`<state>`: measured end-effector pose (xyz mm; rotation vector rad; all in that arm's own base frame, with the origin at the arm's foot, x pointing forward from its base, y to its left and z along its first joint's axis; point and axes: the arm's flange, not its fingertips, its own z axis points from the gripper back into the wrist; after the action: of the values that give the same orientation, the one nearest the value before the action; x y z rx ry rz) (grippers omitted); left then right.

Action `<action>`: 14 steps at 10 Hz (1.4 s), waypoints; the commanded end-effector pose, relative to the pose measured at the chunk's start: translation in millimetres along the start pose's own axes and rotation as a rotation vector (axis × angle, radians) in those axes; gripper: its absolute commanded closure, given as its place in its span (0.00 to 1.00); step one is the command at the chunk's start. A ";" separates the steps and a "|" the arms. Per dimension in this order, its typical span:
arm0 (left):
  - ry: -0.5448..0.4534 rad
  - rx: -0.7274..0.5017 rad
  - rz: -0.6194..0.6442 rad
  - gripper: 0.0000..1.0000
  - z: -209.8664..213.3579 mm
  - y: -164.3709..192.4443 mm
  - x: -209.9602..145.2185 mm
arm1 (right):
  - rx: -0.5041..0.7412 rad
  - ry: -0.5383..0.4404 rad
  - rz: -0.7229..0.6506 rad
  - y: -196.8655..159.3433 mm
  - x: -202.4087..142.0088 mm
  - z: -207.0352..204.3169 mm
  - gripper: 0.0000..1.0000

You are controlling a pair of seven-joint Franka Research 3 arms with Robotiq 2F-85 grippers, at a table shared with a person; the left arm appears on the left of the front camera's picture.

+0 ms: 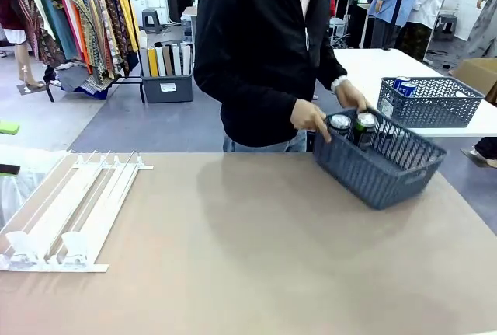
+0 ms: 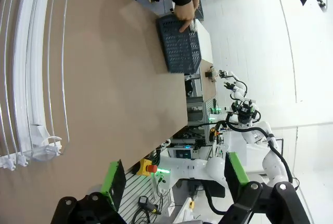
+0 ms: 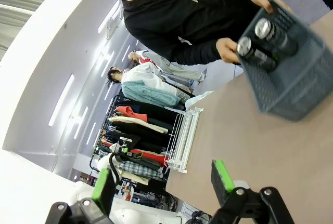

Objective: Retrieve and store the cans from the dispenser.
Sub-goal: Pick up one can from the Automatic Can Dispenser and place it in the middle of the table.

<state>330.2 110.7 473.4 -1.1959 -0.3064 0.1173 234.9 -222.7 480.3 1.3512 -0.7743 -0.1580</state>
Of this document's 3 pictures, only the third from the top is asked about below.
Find ceiling light strip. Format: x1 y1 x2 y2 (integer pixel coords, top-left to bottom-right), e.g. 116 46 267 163
73 106 89 139
48 74 75 127
98 0 123 34

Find bald mannequin beige trousers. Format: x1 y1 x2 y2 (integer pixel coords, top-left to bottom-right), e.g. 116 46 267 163
127 49 206 84

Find black drink can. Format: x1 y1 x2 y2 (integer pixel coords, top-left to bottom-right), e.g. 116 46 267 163
236 36 281 73
254 17 299 56

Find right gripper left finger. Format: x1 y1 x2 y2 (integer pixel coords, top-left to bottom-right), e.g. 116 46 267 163
45 168 117 224

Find plaid garment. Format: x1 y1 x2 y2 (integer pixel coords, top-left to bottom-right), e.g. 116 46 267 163
114 160 163 179

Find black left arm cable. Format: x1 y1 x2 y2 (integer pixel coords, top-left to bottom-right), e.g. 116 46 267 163
108 153 122 185

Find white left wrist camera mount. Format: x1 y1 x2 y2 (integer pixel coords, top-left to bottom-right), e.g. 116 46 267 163
117 137 131 148

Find person's right forearm black sleeve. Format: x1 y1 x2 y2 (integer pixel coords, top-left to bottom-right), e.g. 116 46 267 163
170 39 224 66

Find black haired mannequin white shirt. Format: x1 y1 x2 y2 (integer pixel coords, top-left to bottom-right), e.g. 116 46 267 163
107 61 196 110

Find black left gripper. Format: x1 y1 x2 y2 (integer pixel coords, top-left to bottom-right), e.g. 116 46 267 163
114 138 143 160

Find teal fuzzy garment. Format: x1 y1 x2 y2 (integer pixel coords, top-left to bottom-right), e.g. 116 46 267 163
121 80 180 109

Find tangled black cables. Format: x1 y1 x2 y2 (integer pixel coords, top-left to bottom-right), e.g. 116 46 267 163
145 190 180 213

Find orange red garment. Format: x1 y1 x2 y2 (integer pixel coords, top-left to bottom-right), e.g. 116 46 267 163
116 106 148 123

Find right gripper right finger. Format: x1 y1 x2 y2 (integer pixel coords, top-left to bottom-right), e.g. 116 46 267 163
208 160 296 224

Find cream garment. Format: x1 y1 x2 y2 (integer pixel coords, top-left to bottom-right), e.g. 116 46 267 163
108 116 169 134

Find clothes rack dark garments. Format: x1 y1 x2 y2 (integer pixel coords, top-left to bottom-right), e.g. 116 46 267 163
89 94 187 187

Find gray plastic lattice basket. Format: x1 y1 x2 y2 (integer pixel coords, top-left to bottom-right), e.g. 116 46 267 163
237 0 333 121

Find person's right hand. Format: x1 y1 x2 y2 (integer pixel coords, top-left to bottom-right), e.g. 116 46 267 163
215 38 241 65

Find person in black jacket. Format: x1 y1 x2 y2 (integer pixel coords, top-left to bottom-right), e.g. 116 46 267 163
65 0 270 66

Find white wire can dispenser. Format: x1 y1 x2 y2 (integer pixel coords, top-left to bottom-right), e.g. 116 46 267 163
165 107 204 175

